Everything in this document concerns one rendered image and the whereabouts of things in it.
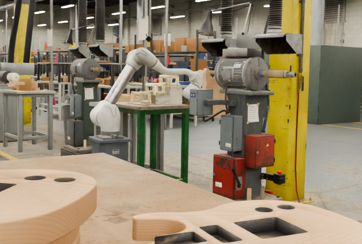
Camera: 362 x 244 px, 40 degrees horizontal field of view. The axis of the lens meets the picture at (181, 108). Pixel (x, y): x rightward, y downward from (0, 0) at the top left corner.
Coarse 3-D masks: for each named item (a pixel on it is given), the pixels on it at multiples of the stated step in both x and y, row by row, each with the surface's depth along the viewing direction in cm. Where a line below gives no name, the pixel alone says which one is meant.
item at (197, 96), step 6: (192, 90) 384; (198, 90) 380; (204, 90) 384; (210, 90) 387; (192, 96) 384; (198, 96) 381; (204, 96) 384; (210, 96) 388; (192, 102) 385; (198, 102) 381; (192, 108) 385; (198, 108) 381; (204, 108) 385; (210, 108) 388; (192, 114) 385; (198, 114) 382; (204, 114) 385; (210, 114) 389; (216, 114) 386; (204, 120) 392
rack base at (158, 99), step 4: (144, 96) 483; (152, 96) 471; (156, 96) 468; (160, 96) 470; (164, 96) 473; (168, 96) 476; (152, 100) 472; (156, 100) 468; (160, 100) 471; (164, 100) 473; (168, 100) 476; (156, 104) 469; (160, 104) 471; (164, 104) 474; (168, 104) 477
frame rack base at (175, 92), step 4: (160, 88) 490; (168, 88) 478; (172, 88) 478; (176, 88) 480; (180, 88) 483; (168, 92) 478; (172, 92) 478; (176, 92) 481; (180, 92) 484; (172, 96) 479; (176, 96) 481; (180, 96) 484; (172, 100) 479; (176, 100) 481; (180, 100) 484
